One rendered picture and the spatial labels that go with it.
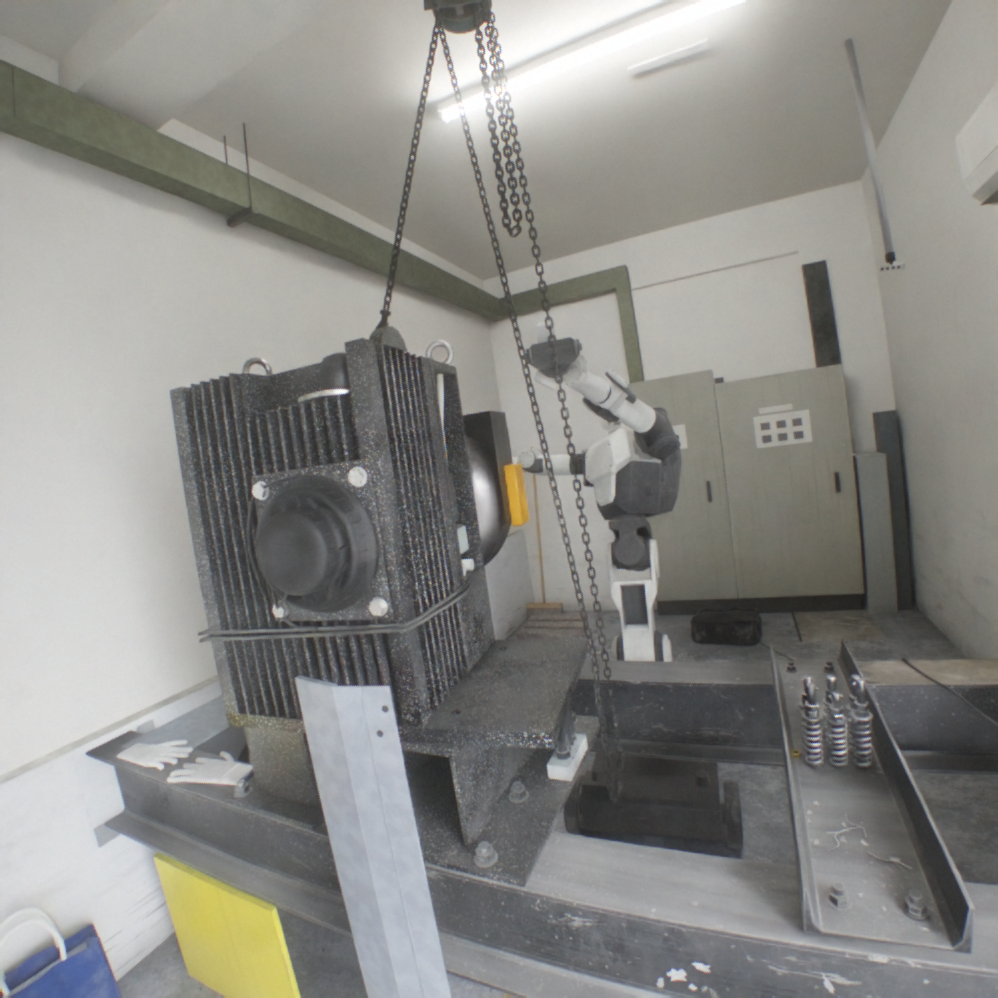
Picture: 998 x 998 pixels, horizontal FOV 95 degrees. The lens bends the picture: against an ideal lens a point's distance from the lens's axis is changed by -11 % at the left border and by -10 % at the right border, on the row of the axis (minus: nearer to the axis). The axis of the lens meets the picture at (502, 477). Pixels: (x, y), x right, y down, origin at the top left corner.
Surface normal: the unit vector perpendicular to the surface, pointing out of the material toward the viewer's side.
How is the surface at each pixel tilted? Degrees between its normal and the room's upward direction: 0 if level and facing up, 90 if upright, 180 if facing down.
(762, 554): 90
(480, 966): 0
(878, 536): 90
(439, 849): 0
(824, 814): 0
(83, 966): 86
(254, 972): 90
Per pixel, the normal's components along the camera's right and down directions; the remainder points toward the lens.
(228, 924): -0.41, 0.10
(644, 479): 0.33, -0.06
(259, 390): 0.95, -0.12
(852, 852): -0.14, -0.99
